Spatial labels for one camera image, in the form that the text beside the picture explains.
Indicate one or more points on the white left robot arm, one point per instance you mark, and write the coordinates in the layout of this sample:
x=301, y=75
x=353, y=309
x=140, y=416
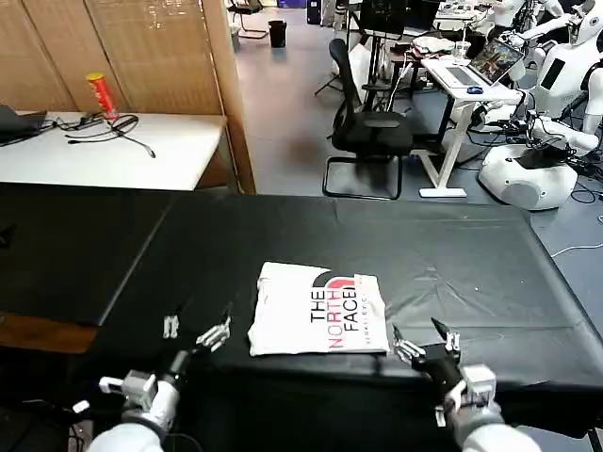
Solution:
x=141, y=419

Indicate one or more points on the black waste bin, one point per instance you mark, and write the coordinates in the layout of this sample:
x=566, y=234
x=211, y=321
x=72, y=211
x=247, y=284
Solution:
x=277, y=33

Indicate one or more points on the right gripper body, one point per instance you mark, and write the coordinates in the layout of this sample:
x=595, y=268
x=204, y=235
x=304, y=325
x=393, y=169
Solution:
x=438, y=365

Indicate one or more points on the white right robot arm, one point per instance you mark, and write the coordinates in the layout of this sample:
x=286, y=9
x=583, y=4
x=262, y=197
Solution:
x=490, y=414

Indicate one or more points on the white printed shirt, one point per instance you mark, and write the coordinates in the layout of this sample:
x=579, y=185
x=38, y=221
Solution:
x=306, y=311

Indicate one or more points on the white standing desk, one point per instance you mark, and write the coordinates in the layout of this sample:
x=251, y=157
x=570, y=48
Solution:
x=464, y=103

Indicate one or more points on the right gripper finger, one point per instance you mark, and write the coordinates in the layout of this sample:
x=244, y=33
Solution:
x=450, y=339
x=407, y=346

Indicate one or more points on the clear cup with straw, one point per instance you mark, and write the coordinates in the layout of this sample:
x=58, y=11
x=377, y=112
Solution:
x=462, y=49

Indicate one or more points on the black laptop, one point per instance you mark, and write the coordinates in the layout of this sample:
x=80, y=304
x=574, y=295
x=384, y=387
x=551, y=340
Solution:
x=16, y=123

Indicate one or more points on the white side table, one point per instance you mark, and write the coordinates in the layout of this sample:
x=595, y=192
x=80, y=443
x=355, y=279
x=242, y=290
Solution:
x=118, y=155

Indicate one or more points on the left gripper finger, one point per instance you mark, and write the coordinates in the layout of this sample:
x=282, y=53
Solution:
x=170, y=327
x=214, y=335

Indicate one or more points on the black table cover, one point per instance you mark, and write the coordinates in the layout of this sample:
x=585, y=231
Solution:
x=377, y=245

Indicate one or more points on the pile of clothes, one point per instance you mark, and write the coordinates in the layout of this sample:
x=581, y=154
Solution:
x=431, y=46

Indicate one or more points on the blue computer mouse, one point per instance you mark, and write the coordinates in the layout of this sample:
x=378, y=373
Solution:
x=475, y=89

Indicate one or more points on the brown wooden table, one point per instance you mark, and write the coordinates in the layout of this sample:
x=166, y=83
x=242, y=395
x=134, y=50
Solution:
x=42, y=334

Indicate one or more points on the red chip can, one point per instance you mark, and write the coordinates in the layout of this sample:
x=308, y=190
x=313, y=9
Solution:
x=103, y=94

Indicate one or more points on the wooden partition screen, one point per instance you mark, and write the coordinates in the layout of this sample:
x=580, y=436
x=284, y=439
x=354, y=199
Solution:
x=155, y=52

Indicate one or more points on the open silver laptop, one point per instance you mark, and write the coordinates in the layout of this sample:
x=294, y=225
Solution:
x=494, y=61

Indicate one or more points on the white humanoid robot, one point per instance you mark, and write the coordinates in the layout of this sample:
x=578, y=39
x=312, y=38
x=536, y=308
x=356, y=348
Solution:
x=537, y=169
x=513, y=14

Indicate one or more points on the black cantilever chair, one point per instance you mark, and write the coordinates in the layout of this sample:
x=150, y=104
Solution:
x=247, y=9

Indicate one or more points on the black mesh office chair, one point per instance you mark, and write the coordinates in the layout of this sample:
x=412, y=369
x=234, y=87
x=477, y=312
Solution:
x=372, y=132

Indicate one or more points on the black monitor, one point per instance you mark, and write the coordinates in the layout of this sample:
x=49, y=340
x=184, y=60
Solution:
x=382, y=16

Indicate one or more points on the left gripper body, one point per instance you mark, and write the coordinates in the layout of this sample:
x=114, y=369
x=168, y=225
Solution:
x=181, y=365

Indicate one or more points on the black power strip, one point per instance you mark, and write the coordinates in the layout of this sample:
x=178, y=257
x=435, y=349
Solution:
x=87, y=122

